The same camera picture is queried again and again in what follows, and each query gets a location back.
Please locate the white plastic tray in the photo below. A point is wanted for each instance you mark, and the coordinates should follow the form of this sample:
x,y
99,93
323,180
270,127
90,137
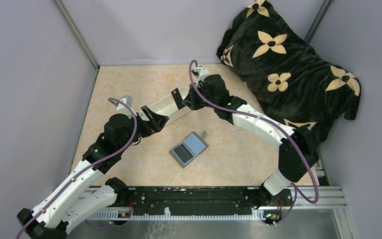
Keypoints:
x,y
166,106

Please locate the black floral blanket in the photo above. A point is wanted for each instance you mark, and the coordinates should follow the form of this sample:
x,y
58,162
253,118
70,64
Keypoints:
x,y
291,82

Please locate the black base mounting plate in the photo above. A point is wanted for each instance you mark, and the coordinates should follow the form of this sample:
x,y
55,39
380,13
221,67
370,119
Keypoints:
x,y
200,201

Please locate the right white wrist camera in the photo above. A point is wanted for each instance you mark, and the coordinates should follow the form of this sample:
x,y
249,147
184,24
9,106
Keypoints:
x,y
200,72

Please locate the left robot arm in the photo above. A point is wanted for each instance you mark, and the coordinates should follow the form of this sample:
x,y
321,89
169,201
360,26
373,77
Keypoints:
x,y
58,214

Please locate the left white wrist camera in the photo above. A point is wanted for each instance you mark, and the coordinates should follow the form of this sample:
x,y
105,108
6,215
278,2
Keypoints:
x,y
127,100

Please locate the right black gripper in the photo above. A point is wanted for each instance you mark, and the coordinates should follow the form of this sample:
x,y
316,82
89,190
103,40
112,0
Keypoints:
x,y
190,100

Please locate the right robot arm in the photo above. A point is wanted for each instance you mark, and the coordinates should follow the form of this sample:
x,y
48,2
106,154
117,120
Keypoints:
x,y
295,146

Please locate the dark credit card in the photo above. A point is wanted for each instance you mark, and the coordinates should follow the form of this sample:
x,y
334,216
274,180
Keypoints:
x,y
177,98

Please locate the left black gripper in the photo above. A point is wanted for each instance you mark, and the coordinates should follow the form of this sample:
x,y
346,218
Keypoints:
x,y
156,122

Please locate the aluminium frame rail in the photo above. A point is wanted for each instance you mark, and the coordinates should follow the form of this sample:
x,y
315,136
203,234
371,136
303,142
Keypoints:
x,y
304,198

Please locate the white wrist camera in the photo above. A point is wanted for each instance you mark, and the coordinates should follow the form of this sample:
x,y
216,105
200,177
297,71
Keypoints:
x,y
200,72
127,100

